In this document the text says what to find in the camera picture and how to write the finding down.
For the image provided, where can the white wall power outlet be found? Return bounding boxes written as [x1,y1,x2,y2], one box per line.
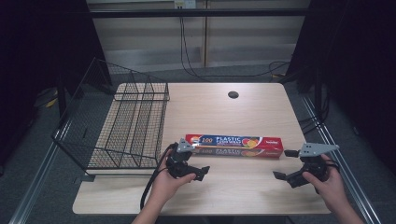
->
[173,0,197,10]

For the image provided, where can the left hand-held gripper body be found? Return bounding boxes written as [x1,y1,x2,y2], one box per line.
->
[165,137,201,179]

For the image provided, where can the black cable bundle on floor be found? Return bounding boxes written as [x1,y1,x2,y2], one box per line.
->
[298,90,332,135]

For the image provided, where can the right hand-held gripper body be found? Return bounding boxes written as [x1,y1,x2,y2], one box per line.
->
[298,142,341,183]

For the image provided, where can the metal floor rail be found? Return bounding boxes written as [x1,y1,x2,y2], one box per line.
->
[8,119,74,224]
[301,94,382,224]

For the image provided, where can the person's right hand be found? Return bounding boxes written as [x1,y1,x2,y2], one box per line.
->
[302,153,344,213]

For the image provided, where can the person's left hand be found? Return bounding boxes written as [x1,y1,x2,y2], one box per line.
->
[149,156,198,208]

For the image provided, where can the black hanging power cable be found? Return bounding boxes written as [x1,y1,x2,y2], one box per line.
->
[178,16,291,79]

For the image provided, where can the black horizontal frame bar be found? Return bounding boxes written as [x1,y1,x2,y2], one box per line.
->
[89,7,310,19]

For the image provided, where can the yellow floor object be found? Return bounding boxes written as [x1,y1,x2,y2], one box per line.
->
[45,96,60,109]

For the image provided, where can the black wire mesh basket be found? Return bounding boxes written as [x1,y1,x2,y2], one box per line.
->
[50,57,171,177]

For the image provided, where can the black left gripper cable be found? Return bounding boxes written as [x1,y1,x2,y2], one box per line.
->
[139,143,176,211]

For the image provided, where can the red blue plastic wrap box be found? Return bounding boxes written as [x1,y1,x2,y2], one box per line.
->
[184,133,285,159]

